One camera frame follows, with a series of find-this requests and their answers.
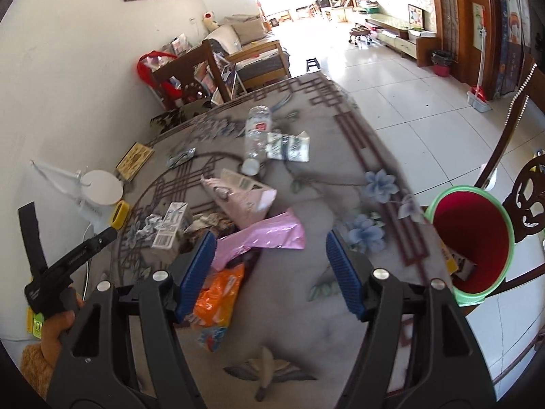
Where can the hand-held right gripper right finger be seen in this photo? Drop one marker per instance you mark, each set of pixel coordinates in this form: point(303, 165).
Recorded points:
point(345, 279)

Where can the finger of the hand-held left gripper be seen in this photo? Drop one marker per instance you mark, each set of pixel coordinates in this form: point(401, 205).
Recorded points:
point(85, 251)

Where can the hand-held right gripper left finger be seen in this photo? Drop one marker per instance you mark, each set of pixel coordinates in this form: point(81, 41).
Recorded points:
point(198, 272)

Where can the orange snack bag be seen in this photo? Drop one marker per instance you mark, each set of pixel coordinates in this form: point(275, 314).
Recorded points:
point(219, 298)

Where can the pink foil wrapper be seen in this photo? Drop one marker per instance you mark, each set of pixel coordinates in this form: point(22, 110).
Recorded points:
point(264, 236)

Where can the pink snack box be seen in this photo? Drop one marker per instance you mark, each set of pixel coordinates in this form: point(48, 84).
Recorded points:
point(245, 204)

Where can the red bin with green rim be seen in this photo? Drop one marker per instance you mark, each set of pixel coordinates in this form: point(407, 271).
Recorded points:
point(472, 230)

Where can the floral paper cup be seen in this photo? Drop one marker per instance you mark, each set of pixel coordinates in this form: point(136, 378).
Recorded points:
point(293, 147)

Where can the person's left forearm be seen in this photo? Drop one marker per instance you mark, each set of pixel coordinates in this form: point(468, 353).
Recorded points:
point(33, 364)

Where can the person's left hand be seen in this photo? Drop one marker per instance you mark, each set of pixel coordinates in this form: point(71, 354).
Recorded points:
point(53, 334)

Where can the crumpled paper wrapper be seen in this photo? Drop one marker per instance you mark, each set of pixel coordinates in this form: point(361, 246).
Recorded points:
point(208, 223)

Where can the white drink carton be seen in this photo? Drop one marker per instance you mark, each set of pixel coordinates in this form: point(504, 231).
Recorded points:
point(168, 230)

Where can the white router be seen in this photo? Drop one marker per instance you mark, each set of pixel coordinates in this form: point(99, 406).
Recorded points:
point(100, 187)

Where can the crumpled silver wrapper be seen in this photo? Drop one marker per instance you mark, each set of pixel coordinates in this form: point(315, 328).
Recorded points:
point(149, 223)

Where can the small green packet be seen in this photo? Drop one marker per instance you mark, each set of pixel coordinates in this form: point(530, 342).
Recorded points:
point(181, 156)

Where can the small cardboard box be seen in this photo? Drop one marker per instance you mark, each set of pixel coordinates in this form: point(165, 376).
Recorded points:
point(462, 266)

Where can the clear plastic water bottle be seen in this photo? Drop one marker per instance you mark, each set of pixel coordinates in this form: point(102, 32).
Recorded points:
point(256, 136)

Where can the red bag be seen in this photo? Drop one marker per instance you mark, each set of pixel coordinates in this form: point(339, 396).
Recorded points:
point(144, 72)

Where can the carved wooden chair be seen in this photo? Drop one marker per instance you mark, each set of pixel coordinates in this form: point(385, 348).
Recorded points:
point(526, 204)

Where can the white metal rack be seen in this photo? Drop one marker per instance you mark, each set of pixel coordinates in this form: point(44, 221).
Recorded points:
point(234, 79)

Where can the plain wooden chair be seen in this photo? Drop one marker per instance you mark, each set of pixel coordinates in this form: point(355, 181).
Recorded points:
point(187, 57)

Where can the small black stool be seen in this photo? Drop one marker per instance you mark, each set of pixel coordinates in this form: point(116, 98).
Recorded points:
point(313, 63)

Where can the broom with dustpan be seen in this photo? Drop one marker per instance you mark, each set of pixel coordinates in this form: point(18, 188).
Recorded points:
point(479, 99)

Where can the wooden sofa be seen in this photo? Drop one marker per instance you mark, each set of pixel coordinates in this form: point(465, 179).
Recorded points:
point(255, 51)

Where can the red wastebasket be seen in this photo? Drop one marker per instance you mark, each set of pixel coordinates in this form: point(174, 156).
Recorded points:
point(442, 66)

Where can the round wheeled stool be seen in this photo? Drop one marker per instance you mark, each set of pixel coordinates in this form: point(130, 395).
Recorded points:
point(360, 32)

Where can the beige pillow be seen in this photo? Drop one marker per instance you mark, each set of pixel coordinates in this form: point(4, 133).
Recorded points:
point(246, 30)

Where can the white plush toy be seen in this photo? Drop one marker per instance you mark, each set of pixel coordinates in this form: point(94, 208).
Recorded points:
point(209, 20)

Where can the television cabinet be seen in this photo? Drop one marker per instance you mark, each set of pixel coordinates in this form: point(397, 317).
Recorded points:
point(400, 32)

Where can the colourful framed picture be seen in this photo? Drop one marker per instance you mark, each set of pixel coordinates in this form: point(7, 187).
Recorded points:
point(416, 17)

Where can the blue printed door curtain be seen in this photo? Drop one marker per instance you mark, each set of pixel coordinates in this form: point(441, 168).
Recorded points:
point(513, 30)

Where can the small wall scroll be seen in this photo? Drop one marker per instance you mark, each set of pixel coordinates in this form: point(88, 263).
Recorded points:
point(478, 21)

